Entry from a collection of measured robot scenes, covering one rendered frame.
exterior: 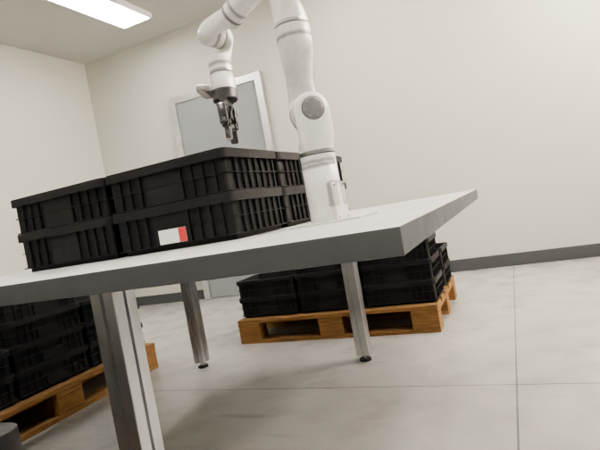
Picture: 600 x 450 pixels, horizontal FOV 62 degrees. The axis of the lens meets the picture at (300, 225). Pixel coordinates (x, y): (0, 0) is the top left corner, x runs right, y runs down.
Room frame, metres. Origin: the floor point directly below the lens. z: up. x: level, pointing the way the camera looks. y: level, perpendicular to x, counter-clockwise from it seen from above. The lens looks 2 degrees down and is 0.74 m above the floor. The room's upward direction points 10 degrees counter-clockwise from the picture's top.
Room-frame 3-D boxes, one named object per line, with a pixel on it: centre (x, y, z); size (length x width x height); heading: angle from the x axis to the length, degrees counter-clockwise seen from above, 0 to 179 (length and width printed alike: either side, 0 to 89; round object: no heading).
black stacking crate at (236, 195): (1.43, 0.27, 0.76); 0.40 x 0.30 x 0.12; 65
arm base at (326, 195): (1.28, -0.08, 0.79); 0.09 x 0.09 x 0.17; 55
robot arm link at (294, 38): (1.30, -0.07, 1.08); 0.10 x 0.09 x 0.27; 11
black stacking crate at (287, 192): (1.70, 0.15, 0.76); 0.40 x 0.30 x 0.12; 65
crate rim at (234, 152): (1.43, 0.27, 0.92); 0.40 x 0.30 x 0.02; 65
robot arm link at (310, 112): (1.28, -0.08, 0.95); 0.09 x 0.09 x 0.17; 11
